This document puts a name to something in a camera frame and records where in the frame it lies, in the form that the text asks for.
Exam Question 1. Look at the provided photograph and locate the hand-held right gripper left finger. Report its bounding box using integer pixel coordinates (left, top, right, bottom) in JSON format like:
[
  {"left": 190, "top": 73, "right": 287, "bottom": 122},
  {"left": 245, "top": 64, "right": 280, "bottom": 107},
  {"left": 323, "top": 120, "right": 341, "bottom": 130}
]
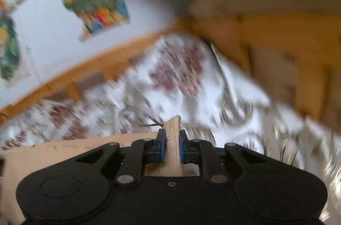
[{"left": 76, "top": 129, "right": 167, "bottom": 186}]

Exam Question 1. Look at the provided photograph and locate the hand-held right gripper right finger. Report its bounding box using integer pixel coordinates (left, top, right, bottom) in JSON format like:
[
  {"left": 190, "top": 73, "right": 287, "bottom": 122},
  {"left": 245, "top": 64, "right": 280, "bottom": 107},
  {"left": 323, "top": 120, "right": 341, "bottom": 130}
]
[{"left": 179, "top": 129, "right": 268, "bottom": 186}]

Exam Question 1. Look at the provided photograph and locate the beige garment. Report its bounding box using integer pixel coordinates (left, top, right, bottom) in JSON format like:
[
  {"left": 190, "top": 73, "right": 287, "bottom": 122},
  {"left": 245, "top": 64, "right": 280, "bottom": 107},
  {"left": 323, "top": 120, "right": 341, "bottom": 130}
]
[{"left": 0, "top": 115, "right": 201, "bottom": 225}]

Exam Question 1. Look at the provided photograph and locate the white patterned blanket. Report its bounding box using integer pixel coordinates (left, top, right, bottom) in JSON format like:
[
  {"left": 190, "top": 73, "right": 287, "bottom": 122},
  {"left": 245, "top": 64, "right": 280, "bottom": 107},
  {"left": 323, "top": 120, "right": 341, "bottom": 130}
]
[{"left": 0, "top": 33, "right": 341, "bottom": 223}]

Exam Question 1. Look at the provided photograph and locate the wooden bed frame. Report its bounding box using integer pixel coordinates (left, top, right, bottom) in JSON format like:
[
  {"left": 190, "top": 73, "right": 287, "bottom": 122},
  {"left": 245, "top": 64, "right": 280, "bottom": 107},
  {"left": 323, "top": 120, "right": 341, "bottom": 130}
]
[{"left": 0, "top": 0, "right": 341, "bottom": 124}]

